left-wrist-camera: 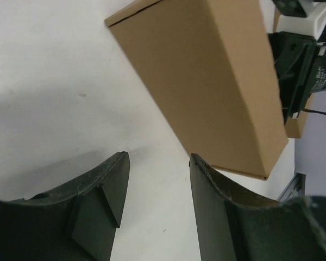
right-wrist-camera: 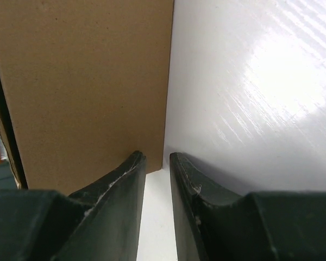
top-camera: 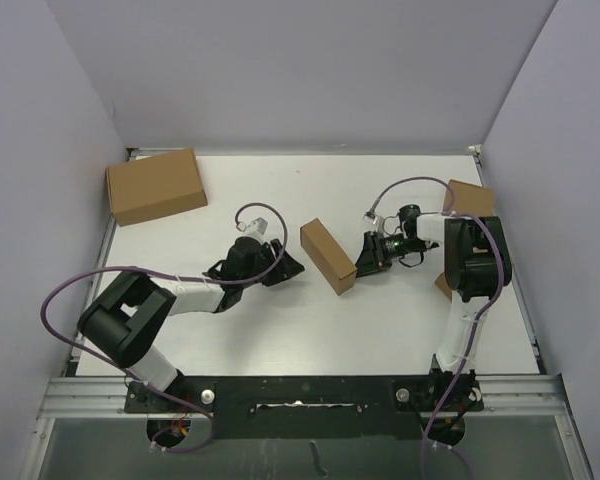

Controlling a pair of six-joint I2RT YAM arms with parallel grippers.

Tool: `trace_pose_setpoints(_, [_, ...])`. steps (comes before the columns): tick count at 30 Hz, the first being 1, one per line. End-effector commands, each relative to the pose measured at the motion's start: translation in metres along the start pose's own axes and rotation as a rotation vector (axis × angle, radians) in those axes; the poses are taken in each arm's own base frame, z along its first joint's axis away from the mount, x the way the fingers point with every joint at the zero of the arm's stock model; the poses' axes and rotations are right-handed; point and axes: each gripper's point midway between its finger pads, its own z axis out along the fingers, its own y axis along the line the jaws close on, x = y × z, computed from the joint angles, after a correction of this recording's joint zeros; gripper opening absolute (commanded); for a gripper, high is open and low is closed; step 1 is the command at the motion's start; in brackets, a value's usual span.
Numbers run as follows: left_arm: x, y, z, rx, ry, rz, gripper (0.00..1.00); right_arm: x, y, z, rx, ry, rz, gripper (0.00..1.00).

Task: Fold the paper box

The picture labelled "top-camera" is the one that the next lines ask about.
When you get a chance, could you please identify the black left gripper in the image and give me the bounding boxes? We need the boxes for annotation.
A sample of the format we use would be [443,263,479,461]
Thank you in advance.
[240,238,303,287]

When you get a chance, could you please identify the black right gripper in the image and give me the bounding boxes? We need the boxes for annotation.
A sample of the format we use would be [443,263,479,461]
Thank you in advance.
[351,231,429,278]

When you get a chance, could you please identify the cardboard box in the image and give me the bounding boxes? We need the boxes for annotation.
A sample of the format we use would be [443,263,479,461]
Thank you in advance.
[443,179,495,217]
[300,218,357,295]
[434,273,453,300]
[106,148,208,227]

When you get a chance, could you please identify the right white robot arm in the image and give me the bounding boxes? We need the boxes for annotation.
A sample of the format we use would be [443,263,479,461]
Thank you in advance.
[355,205,512,376]

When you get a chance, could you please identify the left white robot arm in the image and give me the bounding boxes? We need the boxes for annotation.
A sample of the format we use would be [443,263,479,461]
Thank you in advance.
[78,236,305,411]

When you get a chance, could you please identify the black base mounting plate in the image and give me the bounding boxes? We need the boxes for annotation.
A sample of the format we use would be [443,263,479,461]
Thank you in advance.
[124,371,484,446]

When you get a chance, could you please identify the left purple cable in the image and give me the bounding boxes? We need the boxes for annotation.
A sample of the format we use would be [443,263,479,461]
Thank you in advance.
[39,201,289,454]

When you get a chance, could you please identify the purple cable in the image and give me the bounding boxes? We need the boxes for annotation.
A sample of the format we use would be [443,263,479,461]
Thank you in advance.
[39,201,289,454]
[372,176,506,480]

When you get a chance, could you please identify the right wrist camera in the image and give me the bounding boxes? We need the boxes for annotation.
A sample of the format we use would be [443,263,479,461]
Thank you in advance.
[363,210,384,227]

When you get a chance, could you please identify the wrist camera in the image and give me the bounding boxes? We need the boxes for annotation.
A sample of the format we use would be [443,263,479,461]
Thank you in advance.
[363,210,384,227]
[236,217,268,237]

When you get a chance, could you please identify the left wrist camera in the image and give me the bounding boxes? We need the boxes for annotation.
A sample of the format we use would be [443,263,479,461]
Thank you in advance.
[236,217,268,237]

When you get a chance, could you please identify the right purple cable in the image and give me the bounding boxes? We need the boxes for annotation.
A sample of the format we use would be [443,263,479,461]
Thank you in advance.
[372,176,506,480]

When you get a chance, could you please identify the aluminium table frame rail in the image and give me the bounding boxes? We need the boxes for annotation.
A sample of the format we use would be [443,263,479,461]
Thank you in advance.
[22,147,596,480]

